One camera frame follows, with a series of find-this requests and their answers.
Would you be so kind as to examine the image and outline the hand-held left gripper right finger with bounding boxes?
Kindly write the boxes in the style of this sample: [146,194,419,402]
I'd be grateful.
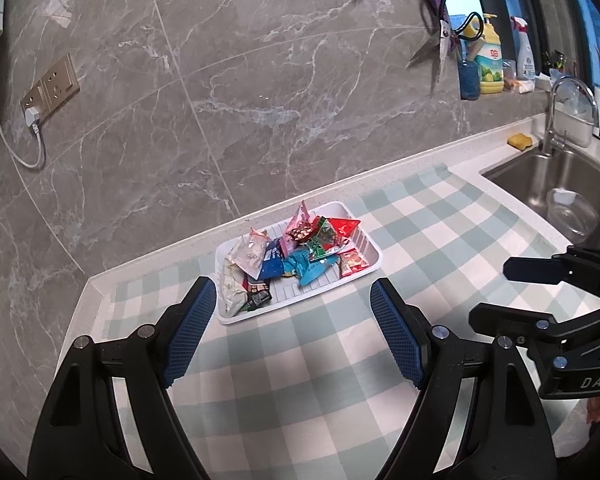
[370,277,556,480]

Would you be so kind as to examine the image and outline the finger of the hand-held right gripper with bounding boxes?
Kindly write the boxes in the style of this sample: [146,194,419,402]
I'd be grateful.
[502,246,600,305]
[467,303,600,362]

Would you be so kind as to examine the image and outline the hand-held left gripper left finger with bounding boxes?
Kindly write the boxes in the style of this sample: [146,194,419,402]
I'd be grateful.
[27,276,218,480]

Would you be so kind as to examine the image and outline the white snack packet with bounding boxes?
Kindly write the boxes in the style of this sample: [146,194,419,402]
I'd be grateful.
[220,260,252,319]

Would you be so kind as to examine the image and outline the black triangular snack packet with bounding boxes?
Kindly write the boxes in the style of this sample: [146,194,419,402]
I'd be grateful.
[240,280,274,312]

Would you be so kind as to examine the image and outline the small pink red snack packet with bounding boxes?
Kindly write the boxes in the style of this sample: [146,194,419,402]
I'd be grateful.
[340,249,369,279]

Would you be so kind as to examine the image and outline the translucent pale pink snack packet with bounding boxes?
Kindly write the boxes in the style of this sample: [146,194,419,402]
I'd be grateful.
[229,227,269,272]

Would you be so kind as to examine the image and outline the white plastic tray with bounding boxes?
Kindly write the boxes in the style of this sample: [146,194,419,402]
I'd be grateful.
[215,201,384,325]

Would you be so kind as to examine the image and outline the dark blue snack packet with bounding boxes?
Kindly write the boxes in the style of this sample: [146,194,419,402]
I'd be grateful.
[257,240,287,279]

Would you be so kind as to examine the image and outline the teal snack packet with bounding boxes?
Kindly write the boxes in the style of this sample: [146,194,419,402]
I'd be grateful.
[282,250,339,287]

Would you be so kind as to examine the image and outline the green snack packet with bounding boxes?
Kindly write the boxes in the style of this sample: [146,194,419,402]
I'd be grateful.
[307,217,342,262]

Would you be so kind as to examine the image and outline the brown red candy packet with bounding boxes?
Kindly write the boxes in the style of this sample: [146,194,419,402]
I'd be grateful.
[287,225,322,242]

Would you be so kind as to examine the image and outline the pink cartoon snack packet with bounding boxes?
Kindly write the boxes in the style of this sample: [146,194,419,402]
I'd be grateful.
[287,200,312,241]

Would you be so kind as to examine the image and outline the person's right forearm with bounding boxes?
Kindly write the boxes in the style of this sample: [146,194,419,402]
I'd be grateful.
[552,405,600,462]

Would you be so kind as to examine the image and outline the clear bowl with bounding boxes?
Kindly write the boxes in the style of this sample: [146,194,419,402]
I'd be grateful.
[545,188,600,239]

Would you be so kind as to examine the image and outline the steel sink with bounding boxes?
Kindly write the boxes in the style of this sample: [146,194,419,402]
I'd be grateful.
[480,147,600,252]

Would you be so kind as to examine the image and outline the chrome faucet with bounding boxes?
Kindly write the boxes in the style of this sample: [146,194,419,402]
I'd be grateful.
[537,76,600,159]

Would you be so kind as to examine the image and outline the white plastic container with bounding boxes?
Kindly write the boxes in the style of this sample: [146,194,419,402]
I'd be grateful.
[552,95,599,149]

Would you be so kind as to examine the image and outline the blue cup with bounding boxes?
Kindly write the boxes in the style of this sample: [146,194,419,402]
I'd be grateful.
[457,57,481,101]

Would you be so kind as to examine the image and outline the yellow dish soap bottle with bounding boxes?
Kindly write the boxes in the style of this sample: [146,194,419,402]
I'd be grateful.
[477,12,505,95]

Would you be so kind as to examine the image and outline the white spray bottle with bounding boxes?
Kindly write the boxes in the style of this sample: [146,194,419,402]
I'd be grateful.
[510,16,537,81]

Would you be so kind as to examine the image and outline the purple handled scissors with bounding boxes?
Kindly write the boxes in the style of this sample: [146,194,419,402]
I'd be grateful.
[406,0,454,97]

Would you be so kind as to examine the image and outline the white charging cable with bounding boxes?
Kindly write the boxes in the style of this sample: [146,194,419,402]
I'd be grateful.
[0,47,47,169]

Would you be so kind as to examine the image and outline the gold wall socket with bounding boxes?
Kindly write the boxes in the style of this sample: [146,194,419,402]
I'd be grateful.
[20,54,81,124]

